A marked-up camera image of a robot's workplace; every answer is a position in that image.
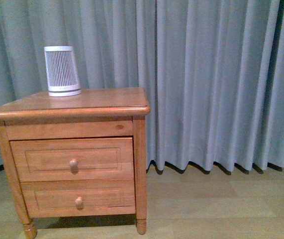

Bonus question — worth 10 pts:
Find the grey-green curtain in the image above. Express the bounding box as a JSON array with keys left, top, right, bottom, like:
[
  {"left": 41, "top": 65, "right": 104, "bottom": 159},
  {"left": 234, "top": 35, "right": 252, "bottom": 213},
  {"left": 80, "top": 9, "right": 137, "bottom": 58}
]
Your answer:
[{"left": 0, "top": 0, "right": 284, "bottom": 171}]

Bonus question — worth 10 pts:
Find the wooden drawer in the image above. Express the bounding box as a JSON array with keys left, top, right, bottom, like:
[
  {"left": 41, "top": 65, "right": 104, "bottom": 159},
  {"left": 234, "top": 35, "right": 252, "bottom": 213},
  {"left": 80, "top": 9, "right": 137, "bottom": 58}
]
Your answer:
[
  {"left": 21, "top": 179, "right": 135, "bottom": 218},
  {"left": 10, "top": 137, "right": 134, "bottom": 182}
]

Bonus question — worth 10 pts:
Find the wooden nightstand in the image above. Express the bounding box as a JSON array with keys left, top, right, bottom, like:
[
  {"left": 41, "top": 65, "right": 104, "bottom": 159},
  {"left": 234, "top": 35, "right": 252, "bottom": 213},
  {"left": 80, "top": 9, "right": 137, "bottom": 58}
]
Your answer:
[{"left": 0, "top": 88, "right": 150, "bottom": 239}]

